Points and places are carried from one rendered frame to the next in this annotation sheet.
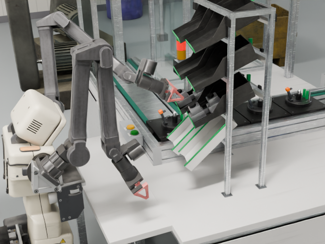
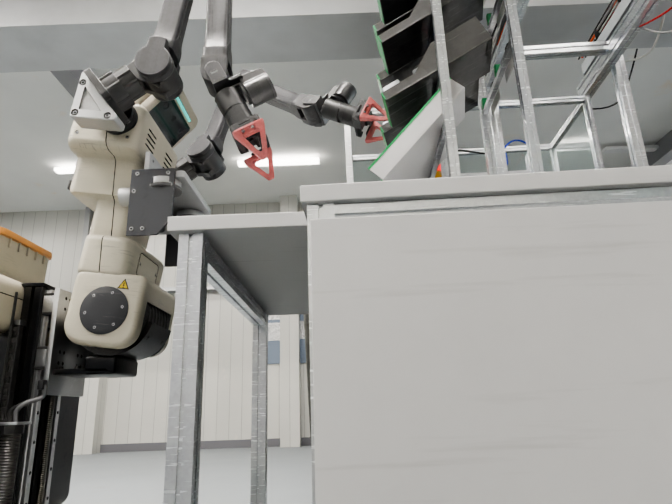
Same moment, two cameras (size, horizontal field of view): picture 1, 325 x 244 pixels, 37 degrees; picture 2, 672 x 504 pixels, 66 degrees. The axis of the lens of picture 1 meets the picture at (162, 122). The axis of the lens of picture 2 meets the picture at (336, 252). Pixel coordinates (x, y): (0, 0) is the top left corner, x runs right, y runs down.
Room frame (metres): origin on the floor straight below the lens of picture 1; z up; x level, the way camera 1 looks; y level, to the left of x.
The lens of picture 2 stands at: (0.79, -0.40, 0.50)
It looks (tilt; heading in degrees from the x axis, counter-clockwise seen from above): 17 degrees up; 22
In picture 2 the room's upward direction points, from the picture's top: 2 degrees counter-clockwise
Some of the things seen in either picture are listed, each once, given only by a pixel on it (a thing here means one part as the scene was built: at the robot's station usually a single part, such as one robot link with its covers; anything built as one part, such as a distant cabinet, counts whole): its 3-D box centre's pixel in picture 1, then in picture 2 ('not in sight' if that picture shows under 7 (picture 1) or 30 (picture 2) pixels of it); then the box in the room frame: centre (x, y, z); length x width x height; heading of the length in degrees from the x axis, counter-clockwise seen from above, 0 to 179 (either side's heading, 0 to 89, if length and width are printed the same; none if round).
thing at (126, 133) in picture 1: (130, 132); not in sight; (2.30, 0.17, 0.93); 0.21 x 0.07 x 0.06; 19
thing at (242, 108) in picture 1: (260, 102); not in sight; (2.45, -0.54, 1.01); 0.24 x 0.24 x 0.13; 19
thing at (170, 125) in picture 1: (174, 123); not in sight; (2.28, -0.06, 0.98); 0.14 x 0.14 x 0.02
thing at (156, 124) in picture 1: (174, 127); not in sight; (2.28, -0.06, 0.96); 0.24 x 0.24 x 0.02; 19
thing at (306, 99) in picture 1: (299, 95); not in sight; (2.53, -0.77, 1.01); 0.24 x 0.24 x 0.13; 19
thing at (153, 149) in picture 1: (132, 119); not in sight; (2.50, 0.17, 0.91); 0.89 x 0.06 x 0.11; 19
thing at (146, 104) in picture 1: (160, 113); not in sight; (2.58, 0.01, 0.91); 0.84 x 0.28 x 0.10; 19
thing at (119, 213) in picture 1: (152, 170); (352, 276); (2.05, 0.06, 0.84); 0.90 x 0.70 x 0.03; 21
